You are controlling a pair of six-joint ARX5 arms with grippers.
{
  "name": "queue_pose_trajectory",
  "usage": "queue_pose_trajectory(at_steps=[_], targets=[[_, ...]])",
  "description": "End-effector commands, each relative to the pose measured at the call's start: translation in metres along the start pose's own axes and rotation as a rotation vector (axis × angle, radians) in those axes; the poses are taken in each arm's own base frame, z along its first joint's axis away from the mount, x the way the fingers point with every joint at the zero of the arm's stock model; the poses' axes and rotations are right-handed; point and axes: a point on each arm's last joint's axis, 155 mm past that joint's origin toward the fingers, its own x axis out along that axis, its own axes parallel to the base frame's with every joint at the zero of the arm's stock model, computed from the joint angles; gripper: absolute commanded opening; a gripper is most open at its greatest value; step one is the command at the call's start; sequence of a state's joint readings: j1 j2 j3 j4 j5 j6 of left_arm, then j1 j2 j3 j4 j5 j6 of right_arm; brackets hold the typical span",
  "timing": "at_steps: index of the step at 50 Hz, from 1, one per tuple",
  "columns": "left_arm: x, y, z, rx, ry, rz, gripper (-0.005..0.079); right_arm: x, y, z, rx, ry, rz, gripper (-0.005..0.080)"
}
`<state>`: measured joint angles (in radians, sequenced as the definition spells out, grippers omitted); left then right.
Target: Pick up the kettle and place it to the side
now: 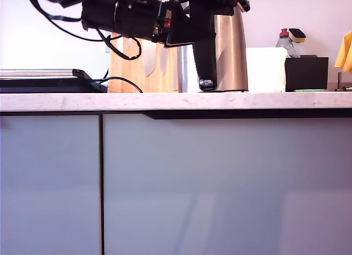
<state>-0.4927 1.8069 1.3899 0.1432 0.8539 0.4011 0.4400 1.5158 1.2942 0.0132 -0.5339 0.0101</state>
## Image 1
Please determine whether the wooden knife block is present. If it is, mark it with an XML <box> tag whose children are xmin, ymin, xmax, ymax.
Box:
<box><xmin>107</xmin><ymin>31</ymin><xmax>182</xmax><ymax>94</ymax></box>

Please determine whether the wide santoku knife black handle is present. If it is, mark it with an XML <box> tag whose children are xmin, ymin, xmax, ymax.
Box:
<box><xmin>142</xmin><ymin>41</ymin><xmax>158</xmax><ymax>78</ymax></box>

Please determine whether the serrated bread knife black handle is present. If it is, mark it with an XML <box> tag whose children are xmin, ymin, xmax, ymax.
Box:
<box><xmin>172</xmin><ymin>45</ymin><xmax>180</xmax><ymax>91</ymax></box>

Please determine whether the black cabinet handle strip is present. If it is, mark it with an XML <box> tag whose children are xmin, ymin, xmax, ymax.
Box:
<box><xmin>142</xmin><ymin>109</ymin><xmax>352</xmax><ymax>120</ymax></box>

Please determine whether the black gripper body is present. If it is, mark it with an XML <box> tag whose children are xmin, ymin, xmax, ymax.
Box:
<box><xmin>114</xmin><ymin>0</ymin><xmax>173</xmax><ymax>44</ymax></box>

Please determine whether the narrow grey cabinet door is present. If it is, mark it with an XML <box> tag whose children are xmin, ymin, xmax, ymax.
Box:
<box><xmin>0</xmin><ymin>115</ymin><xmax>100</xmax><ymax>255</ymax></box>

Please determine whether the wide grey cabinet door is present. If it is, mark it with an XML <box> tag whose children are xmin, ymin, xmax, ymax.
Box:
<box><xmin>103</xmin><ymin>113</ymin><xmax>352</xmax><ymax>255</ymax></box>

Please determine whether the white folded towel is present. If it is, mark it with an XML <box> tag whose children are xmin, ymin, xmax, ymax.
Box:
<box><xmin>245</xmin><ymin>47</ymin><xmax>288</xmax><ymax>93</ymax></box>

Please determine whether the black flat cooking appliance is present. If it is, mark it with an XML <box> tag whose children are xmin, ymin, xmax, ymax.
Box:
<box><xmin>0</xmin><ymin>68</ymin><xmax>108</xmax><ymax>94</ymax></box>

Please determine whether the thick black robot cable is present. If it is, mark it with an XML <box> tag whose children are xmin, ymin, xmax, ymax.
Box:
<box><xmin>31</xmin><ymin>0</ymin><xmax>83</xmax><ymax>22</ymax></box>

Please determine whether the black dish sponge brush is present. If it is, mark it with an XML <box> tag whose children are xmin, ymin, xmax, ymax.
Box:
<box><xmin>288</xmin><ymin>28</ymin><xmax>306</xmax><ymax>44</ymax></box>

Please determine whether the pointed chef knife black handle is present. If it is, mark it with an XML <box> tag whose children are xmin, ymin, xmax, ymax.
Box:
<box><xmin>159</xmin><ymin>44</ymin><xmax>169</xmax><ymax>75</ymax></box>

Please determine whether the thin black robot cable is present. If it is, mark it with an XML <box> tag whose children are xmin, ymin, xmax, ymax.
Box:
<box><xmin>96</xmin><ymin>29</ymin><xmax>143</xmax><ymax>61</ymax></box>
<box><xmin>24</xmin><ymin>0</ymin><xmax>111</xmax><ymax>42</ymax></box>

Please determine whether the clear dish soap bottle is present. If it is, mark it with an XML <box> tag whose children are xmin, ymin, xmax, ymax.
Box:
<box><xmin>276</xmin><ymin>28</ymin><xmax>298</xmax><ymax>59</ymax></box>

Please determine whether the yellow cloth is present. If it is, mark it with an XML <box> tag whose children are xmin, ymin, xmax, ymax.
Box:
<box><xmin>334</xmin><ymin>30</ymin><xmax>352</xmax><ymax>74</ymax></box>

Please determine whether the black storage box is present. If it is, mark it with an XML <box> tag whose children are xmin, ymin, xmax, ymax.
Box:
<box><xmin>284</xmin><ymin>55</ymin><xmax>329</xmax><ymax>93</ymax></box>

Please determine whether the black power cable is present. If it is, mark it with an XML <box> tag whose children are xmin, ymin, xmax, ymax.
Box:
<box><xmin>90</xmin><ymin>69</ymin><xmax>144</xmax><ymax>94</ymax></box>

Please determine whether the stainless steel electric kettle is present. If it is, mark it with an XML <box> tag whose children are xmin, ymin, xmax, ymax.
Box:
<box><xmin>177</xmin><ymin>0</ymin><xmax>250</xmax><ymax>93</ymax></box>

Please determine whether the metal stand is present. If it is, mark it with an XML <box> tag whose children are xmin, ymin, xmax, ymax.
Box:
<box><xmin>334</xmin><ymin>72</ymin><xmax>352</xmax><ymax>92</ymax></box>

